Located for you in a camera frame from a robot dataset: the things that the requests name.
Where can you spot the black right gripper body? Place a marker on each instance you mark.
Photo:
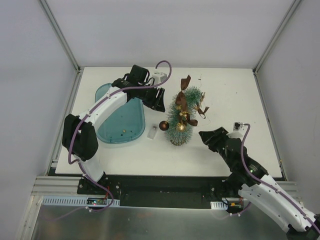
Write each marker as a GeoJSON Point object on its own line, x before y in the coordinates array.
{"type": "Point", "coordinates": [220, 140]}

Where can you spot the gold berry sprig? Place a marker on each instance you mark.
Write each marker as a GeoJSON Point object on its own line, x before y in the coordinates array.
{"type": "Point", "coordinates": [182, 104]}

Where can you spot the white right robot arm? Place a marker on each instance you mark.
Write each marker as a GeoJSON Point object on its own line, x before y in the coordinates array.
{"type": "Point", "coordinates": [251, 181]}

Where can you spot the brown ribbon bow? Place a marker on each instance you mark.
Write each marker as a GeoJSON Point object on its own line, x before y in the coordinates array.
{"type": "Point", "coordinates": [193, 95]}

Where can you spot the teal transparent plastic bin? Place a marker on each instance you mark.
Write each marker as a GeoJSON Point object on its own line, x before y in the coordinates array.
{"type": "Point", "coordinates": [117, 113]}

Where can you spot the right controller board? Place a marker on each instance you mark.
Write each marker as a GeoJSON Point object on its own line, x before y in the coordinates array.
{"type": "Point", "coordinates": [224, 205]}

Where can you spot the small frosted green christmas tree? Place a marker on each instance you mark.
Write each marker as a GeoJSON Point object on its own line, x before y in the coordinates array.
{"type": "Point", "coordinates": [174, 137]}

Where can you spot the left controller board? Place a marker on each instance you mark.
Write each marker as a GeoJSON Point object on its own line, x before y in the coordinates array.
{"type": "Point", "coordinates": [79, 201]}

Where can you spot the right aluminium corner post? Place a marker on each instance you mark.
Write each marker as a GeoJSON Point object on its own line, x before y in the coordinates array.
{"type": "Point", "coordinates": [295, 4]}

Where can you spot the brown matte ball ornament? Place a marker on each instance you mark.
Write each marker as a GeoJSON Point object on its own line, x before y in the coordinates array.
{"type": "Point", "coordinates": [164, 125]}

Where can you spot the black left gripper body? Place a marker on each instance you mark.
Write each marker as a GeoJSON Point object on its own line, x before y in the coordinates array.
{"type": "Point", "coordinates": [152, 96]}

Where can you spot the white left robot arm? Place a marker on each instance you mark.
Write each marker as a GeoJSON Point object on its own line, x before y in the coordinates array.
{"type": "Point", "coordinates": [79, 135]}

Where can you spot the gold ball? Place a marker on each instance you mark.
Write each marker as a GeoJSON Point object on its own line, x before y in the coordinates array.
{"type": "Point", "coordinates": [180, 127]}

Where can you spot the aluminium corner post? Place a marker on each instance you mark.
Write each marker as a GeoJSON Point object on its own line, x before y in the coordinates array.
{"type": "Point", "coordinates": [59, 34]}
{"type": "Point", "coordinates": [295, 4]}

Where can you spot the controller board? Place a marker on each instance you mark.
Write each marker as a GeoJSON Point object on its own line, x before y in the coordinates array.
{"type": "Point", "coordinates": [79, 201]}
{"type": "Point", "coordinates": [224, 205]}

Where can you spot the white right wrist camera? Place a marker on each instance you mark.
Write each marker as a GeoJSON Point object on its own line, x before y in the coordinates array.
{"type": "Point", "coordinates": [239, 130]}

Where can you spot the left aluminium corner post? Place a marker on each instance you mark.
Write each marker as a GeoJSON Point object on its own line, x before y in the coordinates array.
{"type": "Point", "coordinates": [59, 34]}

